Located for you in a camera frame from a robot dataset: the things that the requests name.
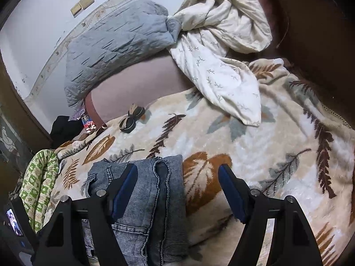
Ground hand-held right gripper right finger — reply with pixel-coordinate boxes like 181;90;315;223
218;164;323;266

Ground pink and brown sofa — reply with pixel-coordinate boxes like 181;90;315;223
85;0;355;129

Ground brown wooden door frame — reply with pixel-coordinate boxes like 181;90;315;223
0;61;53;150

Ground grey quilted cover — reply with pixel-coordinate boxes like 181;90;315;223
64;0;182;107

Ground green patterned cloth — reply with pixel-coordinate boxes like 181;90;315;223
21;149;59;235

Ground blue-grey denim pants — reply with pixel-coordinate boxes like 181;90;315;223
82;155;190;266

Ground white floral quilt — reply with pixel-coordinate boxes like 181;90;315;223
168;0;272;128

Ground black cloth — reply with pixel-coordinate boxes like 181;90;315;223
50;115;84;147

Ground black tan bow hair tie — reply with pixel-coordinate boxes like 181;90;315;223
119;116;136;133
128;103;146;121

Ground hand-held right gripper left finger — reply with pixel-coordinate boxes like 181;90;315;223
30;163;138;266

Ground purple plastic bag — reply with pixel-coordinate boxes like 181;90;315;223
69;107;87;121

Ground red and blue packet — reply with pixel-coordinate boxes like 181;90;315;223
82;116;97;133

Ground leaf print fleece blanket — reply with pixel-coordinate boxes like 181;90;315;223
41;58;355;266

